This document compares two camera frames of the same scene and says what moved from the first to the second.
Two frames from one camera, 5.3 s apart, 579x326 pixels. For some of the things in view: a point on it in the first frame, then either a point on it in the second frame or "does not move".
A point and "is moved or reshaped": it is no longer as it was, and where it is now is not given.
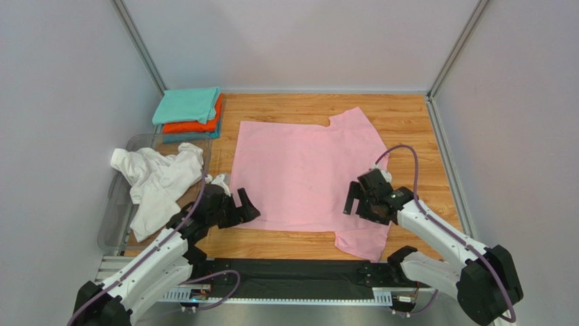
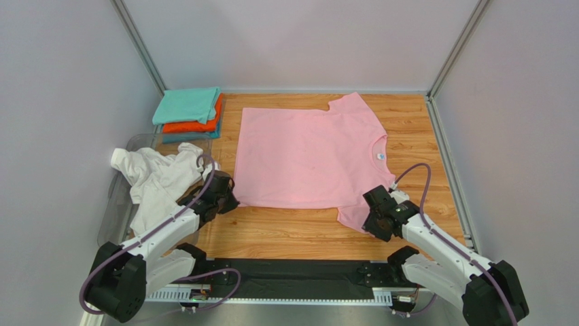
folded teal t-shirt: [177, 137] does not move
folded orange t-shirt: [197, 126] does not move
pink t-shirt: [297, 176] is moved or reshaped
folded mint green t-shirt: [187, 104] does not move
